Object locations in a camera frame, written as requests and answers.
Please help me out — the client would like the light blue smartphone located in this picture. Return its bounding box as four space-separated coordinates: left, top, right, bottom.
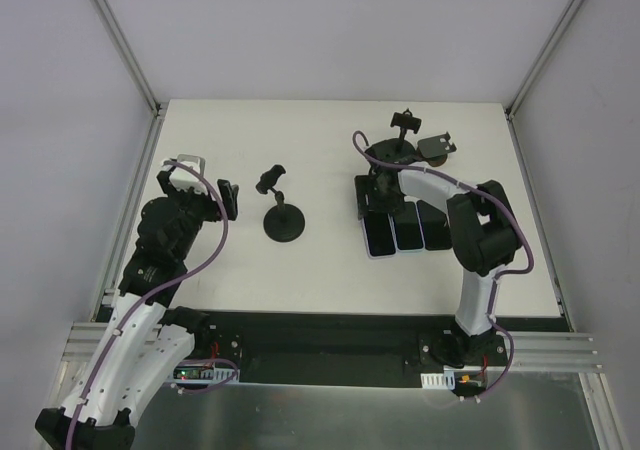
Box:
391 201 424 252

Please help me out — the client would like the black clamp phone stand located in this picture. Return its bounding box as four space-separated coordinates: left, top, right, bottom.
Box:
365 108 422 165

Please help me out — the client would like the lavender smartphone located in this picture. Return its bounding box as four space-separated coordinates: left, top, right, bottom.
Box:
363 213 396 258

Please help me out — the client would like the black round base phone stand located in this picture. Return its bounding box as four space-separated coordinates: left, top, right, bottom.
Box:
255 164 305 243

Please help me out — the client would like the black cased smartphone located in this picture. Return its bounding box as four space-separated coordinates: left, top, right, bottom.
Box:
417 201 452 251

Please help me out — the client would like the brown base phone stand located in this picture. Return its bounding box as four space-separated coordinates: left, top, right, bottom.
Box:
417 132 457 167

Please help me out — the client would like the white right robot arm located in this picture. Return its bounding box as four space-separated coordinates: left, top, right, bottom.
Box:
354 164 534 368

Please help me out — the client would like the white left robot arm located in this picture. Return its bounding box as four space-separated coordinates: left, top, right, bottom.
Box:
35 160 239 449

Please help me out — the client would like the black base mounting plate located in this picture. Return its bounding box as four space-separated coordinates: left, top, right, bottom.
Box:
94 310 571 387

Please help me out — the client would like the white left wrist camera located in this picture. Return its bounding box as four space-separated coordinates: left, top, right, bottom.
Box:
161 154 208 195

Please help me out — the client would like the aluminium frame post left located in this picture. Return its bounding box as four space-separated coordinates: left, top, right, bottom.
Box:
90 0 163 117

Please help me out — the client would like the aluminium frame post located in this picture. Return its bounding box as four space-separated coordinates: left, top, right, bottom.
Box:
505 0 587 122
90 0 163 117

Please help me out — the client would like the aluminium front rail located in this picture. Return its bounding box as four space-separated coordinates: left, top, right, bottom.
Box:
62 319 606 374

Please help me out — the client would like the aluminium frame post right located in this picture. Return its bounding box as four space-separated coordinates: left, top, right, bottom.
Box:
505 0 587 122

